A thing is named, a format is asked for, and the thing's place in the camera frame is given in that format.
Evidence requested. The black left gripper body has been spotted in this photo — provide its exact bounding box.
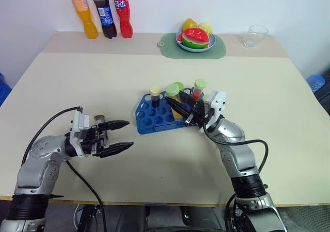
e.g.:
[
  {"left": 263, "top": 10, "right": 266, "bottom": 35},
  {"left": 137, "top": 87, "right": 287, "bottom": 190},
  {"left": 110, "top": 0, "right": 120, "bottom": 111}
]
[{"left": 81, "top": 123, "right": 110, "bottom": 158}]

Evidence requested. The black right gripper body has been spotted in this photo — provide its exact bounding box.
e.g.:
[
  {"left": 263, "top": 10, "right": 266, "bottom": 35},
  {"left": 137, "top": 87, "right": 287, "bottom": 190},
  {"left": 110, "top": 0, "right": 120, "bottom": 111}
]
[{"left": 184, "top": 100, "right": 214, "bottom": 128}]

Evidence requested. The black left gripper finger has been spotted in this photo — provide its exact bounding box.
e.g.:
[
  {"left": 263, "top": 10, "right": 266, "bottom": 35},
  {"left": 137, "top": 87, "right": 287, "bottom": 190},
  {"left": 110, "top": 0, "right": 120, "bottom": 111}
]
[
  {"left": 98, "top": 120, "right": 130, "bottom": 132},
  {"left": 98, "top": 142, "right": 135, "bottom": 159}
]

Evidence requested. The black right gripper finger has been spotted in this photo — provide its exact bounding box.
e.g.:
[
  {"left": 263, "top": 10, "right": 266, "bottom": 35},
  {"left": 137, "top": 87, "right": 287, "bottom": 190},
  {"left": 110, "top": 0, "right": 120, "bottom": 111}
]
[
  {"left": 178, "top": 90, "right": 200, "bottom": 108},
  {"left": 164, "top": 96, "right": 193, "bottom": 120}
]

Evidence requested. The yellow liquid tube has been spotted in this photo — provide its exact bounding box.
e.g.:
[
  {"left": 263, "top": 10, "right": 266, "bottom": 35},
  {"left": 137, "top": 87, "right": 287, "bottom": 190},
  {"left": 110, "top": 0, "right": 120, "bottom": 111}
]
[{"left": 164, "top": 84, "right": 184, "bottom": 121}]

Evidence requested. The clear test tube, yellow cap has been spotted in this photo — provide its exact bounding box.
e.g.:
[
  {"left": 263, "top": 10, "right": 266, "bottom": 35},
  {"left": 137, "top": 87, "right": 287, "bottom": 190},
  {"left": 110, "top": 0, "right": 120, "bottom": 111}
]
[{"left": 93, "top": 113, "right": 107, "bottom": 126}]

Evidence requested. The blue test tube rack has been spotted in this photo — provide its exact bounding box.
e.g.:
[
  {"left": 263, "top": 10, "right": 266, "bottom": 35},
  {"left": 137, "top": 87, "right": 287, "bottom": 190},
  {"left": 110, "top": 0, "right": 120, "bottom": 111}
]
[{"left": 134, "top": 87, "right": 207, "bottom": 135}]

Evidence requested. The red liquid tube, green cap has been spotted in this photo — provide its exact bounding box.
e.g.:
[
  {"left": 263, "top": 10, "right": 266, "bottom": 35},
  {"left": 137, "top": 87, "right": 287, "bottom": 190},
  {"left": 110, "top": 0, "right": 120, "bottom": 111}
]
[{"left": 191, "top": 79, "right": 208, "bottom": 101}]

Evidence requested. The dark liquid tube, pale cap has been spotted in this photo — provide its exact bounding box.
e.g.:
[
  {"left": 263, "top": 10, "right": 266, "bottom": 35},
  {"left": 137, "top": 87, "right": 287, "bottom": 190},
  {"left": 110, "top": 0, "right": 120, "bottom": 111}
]
[{"left": 148, "top": 85, "right": 162, "bottom": 108}]

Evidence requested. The green silicone mat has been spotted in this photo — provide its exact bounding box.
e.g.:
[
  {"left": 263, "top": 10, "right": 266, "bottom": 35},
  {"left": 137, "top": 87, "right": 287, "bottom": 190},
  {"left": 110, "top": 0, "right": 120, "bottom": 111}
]
[{"left": 157, "top": 32, "right": 227, "bottom": 60}]

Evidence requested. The light blue plate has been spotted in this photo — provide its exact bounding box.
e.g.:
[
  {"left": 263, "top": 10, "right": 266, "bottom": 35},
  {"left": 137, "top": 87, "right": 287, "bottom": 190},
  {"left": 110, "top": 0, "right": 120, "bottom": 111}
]
[{"left": 175, "top": 30, "right": 217, "bottom": 53}]

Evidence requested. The toy watermelon slice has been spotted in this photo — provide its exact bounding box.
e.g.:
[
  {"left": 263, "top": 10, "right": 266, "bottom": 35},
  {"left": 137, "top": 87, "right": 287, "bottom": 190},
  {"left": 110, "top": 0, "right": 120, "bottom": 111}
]
[{"left": 181, "top": 27, "right": 210, "bottom": 49}]

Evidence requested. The orange toy fruit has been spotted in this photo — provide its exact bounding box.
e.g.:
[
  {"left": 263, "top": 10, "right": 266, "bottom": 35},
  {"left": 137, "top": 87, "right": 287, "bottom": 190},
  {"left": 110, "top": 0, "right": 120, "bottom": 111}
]
[{"left": 182, "top": 18, "right": 199, "bottom": 31}]

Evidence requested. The clear glass cup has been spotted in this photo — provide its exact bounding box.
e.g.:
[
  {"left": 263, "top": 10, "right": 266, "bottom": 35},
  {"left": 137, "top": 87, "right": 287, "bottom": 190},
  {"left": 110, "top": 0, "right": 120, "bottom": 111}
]
[{"left": 243, "top": 24, "right": 269, "bottom": 49}]

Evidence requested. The red soda bottle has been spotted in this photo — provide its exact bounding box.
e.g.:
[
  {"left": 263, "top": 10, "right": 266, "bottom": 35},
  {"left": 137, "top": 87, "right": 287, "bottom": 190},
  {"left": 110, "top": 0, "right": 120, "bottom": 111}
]
[{"left": 112, "top": 0, "right": 134, "bottom": 39}]

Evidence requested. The blue plastic crate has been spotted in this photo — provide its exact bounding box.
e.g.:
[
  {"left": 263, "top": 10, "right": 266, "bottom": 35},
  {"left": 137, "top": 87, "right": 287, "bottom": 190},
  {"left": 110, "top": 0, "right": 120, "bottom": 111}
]
[{"left": 0, "top": 72, "right": 13, "bottom": 106}]

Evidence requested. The cola bottle, blue label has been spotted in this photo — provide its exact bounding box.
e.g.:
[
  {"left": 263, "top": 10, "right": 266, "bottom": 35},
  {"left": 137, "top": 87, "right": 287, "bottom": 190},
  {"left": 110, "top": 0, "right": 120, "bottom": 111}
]
[{"left": 91, "top": 0, "right": 117, "bottom": 39}]

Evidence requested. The orange soda bottle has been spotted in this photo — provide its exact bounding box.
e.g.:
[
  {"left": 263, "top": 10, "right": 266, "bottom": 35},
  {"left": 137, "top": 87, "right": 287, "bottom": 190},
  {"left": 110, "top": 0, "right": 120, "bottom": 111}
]
[{"left": 70, "top": 0, "right": 99, "bottom": 40}]

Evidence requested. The blue water jug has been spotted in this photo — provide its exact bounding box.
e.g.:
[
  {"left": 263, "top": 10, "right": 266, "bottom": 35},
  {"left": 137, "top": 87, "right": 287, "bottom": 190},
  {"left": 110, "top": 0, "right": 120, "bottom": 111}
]
[{"left": 306, "top": 74, "right": 326, "bottom": 93}]

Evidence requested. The dark object beside table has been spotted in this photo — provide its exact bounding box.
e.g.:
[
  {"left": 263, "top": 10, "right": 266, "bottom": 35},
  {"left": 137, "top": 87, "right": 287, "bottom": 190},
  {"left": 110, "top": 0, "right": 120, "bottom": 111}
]
[{"left": 316, "top": 69, "right": 330, "bottom": 117}]

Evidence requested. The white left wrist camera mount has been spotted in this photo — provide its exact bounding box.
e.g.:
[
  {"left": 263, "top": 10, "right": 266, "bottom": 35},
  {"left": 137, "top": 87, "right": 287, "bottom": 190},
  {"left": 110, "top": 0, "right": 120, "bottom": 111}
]
[{"left": 69, "top": 110, "right": 92, "bottom": 159}]

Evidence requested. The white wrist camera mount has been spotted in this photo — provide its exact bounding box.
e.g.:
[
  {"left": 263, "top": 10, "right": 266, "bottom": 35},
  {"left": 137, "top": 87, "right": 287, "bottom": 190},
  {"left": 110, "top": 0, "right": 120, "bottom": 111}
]
[
  {"left": 205, "top": 90, "right": 228, "bottom": 124},
  {"left": 69, "top": 110, "right": 92, "bottom": 159}
]

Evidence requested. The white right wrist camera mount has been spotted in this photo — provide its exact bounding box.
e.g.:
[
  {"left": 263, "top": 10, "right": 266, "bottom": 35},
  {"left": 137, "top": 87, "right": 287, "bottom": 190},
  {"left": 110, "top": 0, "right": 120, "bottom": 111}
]
[{"left": 205, "top": 90, "right": 228, "bottom": 124}]

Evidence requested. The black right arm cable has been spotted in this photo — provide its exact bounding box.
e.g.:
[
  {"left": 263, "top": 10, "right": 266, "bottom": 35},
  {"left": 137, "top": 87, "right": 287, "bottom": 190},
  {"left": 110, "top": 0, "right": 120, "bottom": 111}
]
[{"left": 202, "top": 122, "right": 270, "bottom": 232}]

